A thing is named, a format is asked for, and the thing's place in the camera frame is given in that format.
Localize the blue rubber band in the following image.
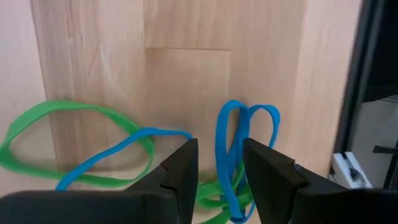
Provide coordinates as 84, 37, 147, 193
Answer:
215, 99, 251, 223
238, 104, 281, 175
55, 126, 194, 192

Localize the green rubber band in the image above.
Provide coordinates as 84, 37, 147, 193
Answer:
195, 164, 254, 224
0, 99, 155, 189

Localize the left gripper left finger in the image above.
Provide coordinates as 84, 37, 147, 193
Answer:
0, 138, 199, 224

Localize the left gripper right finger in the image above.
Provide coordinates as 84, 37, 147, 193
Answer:
243, 138, 398, 224

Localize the black aluminium table frame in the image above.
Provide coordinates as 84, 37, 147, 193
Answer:
334, 0, 379, 156

